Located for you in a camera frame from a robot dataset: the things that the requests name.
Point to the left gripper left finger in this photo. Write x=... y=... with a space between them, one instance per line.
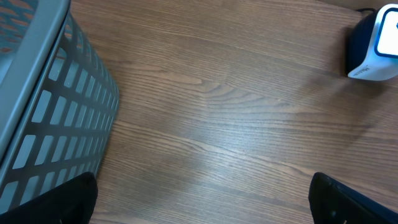
x=70 y=203

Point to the white barcode scanner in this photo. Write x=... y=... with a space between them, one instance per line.
x=371 y=52

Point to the grey plastic mesh basket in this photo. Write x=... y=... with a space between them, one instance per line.
x=58 y=101

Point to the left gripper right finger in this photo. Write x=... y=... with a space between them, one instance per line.
x=333 y=202

